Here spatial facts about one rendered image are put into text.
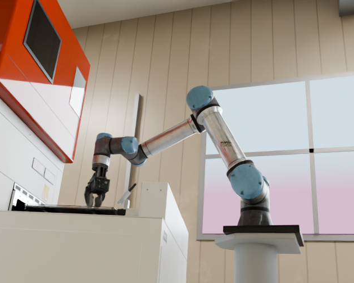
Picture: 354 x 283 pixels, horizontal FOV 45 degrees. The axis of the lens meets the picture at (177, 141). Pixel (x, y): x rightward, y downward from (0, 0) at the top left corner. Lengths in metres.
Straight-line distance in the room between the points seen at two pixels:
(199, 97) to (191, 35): 2.63
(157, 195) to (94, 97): 2.99
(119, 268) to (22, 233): 0.36
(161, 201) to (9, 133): 0.65
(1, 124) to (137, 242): 0.68
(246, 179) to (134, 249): 0.48
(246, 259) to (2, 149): 0.99
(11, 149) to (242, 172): 0.89
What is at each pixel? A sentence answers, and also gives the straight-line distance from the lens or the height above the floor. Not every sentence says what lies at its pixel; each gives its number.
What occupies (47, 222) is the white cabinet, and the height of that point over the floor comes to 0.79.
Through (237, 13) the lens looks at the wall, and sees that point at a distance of 4.40.
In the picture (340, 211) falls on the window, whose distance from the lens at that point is 3.38.
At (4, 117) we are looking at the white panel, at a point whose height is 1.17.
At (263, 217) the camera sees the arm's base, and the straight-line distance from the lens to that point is 1.70.
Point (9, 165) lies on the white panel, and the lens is 1.77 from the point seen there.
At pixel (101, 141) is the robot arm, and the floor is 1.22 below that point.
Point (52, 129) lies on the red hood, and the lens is 1.99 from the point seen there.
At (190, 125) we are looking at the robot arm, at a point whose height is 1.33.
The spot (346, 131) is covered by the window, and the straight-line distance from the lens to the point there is 3.60.
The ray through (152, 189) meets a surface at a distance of 1.51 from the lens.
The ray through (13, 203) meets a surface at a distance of 1.79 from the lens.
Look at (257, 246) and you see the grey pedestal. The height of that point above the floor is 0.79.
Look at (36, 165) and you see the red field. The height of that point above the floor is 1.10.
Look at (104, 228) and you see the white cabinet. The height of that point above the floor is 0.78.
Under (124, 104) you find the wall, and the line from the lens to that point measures 4.21.
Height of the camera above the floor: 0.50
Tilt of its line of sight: 23 degrees up
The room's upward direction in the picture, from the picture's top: 4 degrees clockwise
